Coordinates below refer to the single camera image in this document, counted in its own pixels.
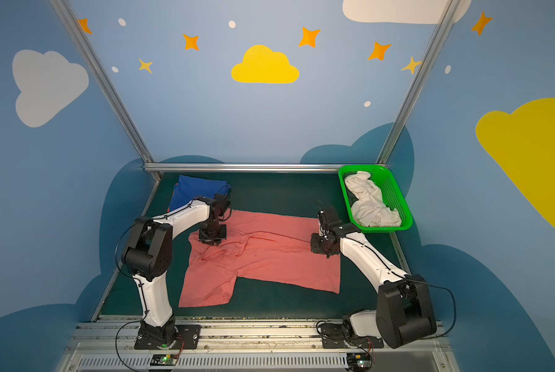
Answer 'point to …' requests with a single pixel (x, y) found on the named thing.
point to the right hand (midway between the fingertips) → (319, 244)
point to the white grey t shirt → (369, 209)
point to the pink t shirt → (261, 247)
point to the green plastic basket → (392, 195)
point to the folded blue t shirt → (187, 189)
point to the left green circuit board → (164, 359)
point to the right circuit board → (359, 361)
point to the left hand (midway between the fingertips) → (220, 242)
